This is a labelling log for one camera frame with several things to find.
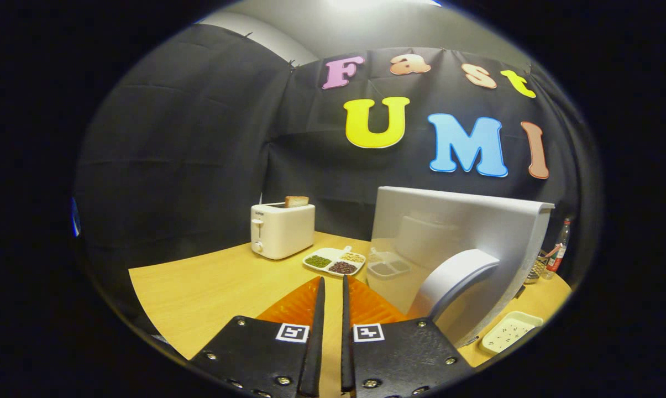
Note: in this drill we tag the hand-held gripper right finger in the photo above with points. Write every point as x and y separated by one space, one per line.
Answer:
346 354

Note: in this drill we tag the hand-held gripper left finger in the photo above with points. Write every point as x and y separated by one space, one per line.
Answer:
313 354

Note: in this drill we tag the white microwave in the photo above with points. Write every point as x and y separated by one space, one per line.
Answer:
476 226

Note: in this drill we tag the divided dish of beans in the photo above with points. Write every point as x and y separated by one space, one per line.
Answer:
332 262

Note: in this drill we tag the white toaster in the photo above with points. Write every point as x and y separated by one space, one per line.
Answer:
283 232

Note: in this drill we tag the toast slice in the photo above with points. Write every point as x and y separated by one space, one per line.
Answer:
297 202

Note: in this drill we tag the square cream plate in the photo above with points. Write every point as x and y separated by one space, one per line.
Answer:
509 331

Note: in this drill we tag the red white striped straw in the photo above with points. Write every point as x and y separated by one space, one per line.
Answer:
552 251

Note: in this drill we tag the clear plastic water bottle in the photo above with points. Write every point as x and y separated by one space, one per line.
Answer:
559 254

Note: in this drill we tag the blue and white object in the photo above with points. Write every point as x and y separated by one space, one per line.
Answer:
74 216

